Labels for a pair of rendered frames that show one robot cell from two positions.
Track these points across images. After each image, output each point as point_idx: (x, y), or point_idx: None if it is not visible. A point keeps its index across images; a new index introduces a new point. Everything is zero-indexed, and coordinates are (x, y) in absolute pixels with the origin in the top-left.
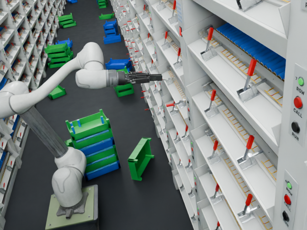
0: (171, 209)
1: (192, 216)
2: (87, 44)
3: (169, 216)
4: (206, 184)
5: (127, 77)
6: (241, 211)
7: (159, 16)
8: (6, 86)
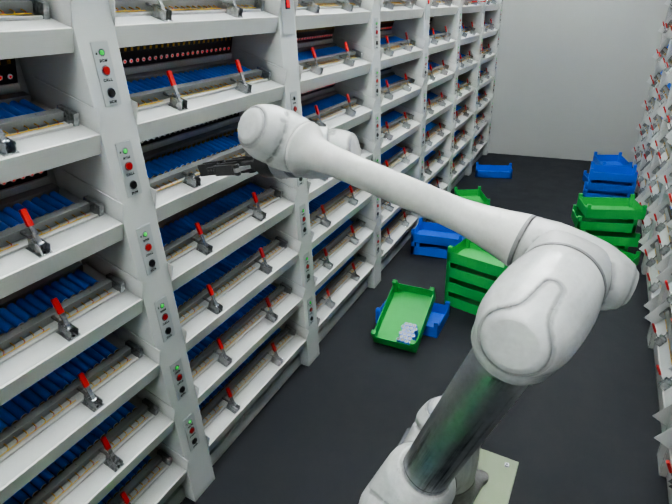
0: (265, 447)
1: (273, 367)
2: (271, 105)
3: (279, 439)
4: (312, 187)
5: None
6: (351, 111)
7: (183, 27)
8: (557, 261)
